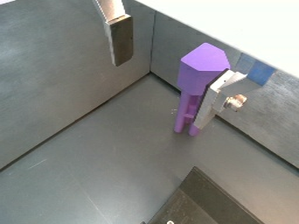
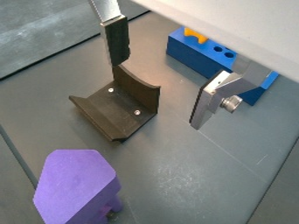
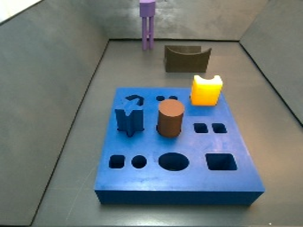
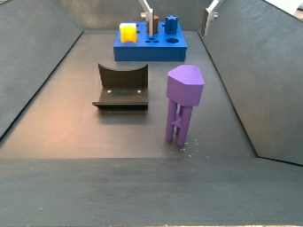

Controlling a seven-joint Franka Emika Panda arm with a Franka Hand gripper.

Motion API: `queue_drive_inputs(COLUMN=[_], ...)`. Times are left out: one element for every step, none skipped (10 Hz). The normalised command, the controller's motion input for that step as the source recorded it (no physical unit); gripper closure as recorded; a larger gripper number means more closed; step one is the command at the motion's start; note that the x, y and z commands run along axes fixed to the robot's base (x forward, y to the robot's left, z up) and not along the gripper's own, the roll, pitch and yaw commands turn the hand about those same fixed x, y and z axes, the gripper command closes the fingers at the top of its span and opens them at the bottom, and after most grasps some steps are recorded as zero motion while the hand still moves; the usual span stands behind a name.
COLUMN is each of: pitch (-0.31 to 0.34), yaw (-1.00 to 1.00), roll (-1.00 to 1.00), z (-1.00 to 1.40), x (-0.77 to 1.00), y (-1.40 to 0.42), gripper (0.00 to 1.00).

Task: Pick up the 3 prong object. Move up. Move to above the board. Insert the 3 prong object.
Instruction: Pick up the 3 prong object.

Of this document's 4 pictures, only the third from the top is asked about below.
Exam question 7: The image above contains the purple three prong object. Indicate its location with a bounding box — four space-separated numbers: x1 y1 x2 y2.
140 0 156 50

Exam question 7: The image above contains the blue shape sorter board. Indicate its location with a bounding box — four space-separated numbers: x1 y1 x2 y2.
95 88 266 206

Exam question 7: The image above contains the brown cylinder block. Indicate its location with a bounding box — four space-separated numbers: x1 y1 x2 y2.
156 99 184 137

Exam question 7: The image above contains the blue star block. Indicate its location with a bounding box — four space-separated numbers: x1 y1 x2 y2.
115 104 144 137

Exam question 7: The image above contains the yellow notched block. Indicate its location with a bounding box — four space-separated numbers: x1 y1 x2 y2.
191 75 223 106

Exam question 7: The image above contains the black curved holder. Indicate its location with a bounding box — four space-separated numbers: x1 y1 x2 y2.
164 45 212 73

